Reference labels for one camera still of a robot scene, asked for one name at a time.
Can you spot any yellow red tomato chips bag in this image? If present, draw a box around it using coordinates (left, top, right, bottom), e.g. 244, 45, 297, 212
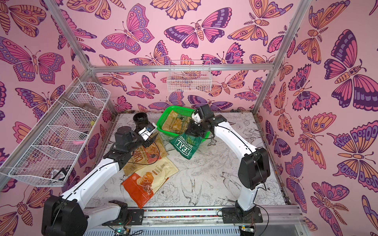
123, 134, 168, 176

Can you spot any dark green REAL chips bag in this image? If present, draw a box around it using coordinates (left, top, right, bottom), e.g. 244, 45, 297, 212
169, 133, 203, 160

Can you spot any yellow sour cream chips bag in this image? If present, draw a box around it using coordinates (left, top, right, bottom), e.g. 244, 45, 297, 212
162, 111, 190, 135

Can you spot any green plastic basket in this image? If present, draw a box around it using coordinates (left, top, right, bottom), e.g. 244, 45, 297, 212
157, 106, 195, 137

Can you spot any orange cream cassava chips bag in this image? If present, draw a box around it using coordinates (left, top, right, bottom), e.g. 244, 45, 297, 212
122, 157, 179, 208

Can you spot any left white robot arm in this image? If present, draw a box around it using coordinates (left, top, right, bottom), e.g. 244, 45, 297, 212
41, 123, 157, 236

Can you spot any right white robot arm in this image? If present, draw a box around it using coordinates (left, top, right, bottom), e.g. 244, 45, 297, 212
185, 105, 271, 223

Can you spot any pink object in shelf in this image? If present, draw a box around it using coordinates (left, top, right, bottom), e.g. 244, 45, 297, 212
73, 140, 85, 145

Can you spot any black object in shelf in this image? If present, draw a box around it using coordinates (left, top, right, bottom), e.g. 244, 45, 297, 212
51, 168, 68, 181

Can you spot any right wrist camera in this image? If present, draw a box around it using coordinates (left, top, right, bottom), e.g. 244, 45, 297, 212
191, 104, 215, 123

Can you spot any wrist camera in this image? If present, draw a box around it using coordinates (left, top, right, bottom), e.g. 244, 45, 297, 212
191, 104, 215, 123
138, 123, 157, 141

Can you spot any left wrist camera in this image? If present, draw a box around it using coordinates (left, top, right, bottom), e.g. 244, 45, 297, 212
138, 123, 157, 141

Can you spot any small white wire basket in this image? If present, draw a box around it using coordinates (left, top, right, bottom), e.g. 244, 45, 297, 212
166, 60, 213, 92

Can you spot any long white wire shelf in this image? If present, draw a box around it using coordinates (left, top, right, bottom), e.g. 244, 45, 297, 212
1, 78, 111, 187

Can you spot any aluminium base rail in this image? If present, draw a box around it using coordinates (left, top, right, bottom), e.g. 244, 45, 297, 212
56, 205, 311, 236

